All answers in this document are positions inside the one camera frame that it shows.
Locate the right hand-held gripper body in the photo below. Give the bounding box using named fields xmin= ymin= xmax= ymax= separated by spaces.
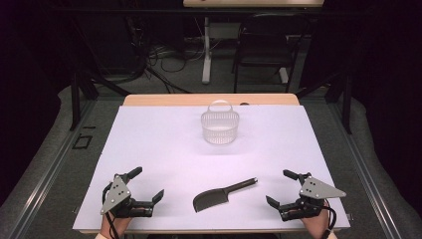
xmin=278 ymin=171 xmax=347 ymax=222

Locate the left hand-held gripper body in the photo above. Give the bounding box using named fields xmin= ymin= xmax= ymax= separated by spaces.
xmin=100 ymin=172 xmax=156 ymax=219

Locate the black wide-tooth comb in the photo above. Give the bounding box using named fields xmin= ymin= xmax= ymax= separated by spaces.
xmin=192 ymin=176 xmax=259 ymax=213

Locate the white plastic basket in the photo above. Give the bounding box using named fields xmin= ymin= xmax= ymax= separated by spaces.
xmin=200 ymin=100 xmax=241 ymax=145

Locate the person's left hand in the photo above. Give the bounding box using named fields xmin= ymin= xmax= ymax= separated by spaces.
xmin=100 ymin=208 xmax=147 ymax=239

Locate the person's right hand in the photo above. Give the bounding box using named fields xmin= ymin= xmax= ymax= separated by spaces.
xmin=288 ymin=205 xmax=333 ymax=239

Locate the white table sheet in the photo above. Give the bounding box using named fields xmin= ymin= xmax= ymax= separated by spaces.
xmin=72 ymin=105 xmax=351 ymax=231

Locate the wooden table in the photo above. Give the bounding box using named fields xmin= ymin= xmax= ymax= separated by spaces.
xmin=72 ymin=93 xmax=351 ymax=235

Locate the black metal stand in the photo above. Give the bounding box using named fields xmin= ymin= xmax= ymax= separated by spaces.
xmin=295 ymin=68 xmax=353 ymax=135
xmin=69 ymin=68 xmax=132 ymax=131

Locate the black chair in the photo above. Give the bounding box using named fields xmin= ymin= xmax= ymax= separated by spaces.
xmin=231 ymin=12 xmax=313 ymax=95

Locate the white-legged desk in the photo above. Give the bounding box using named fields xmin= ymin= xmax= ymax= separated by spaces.
xmin=182 ymin=0 xmax=325 ymax=86

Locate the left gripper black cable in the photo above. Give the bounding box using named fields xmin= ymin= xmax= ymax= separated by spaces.
xmin=101 ymin=181 xmax=121 ymax=239

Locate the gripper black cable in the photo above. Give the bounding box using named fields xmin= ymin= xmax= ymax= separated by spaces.
xmin=101 ymin=181 xmax=121 ymax=239
xmin=319 ymin=198 xmax=337 ymax=239

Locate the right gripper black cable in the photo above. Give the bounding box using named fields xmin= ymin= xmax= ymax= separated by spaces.
xmin=319 ymin=198 xmax=337 ymax=239

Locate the bundle of floor cables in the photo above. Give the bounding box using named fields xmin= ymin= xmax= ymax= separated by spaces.
xmin=127 ymin=16 xmax=207 ymax=95

